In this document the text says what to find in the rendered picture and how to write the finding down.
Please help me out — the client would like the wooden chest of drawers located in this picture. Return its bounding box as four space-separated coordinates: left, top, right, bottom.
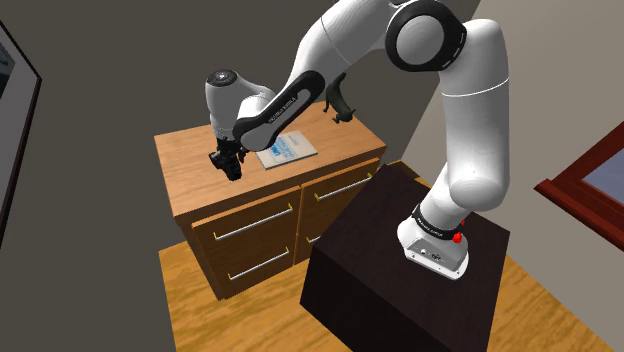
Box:
153 100 388 301

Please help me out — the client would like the pale blue-printed book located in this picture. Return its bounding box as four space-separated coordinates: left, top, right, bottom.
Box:
254 129 319 171

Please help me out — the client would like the dark animal figure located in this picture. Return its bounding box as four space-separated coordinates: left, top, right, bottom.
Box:
322 72 357 124

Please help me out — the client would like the dark robot stand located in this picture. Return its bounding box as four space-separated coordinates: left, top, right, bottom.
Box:
299 164 511 352

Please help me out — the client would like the red-framed window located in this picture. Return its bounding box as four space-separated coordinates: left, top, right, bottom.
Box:
533 120 624 253

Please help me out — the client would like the dark-framed wall picture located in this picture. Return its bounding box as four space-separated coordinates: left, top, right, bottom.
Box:
0 20 43 249

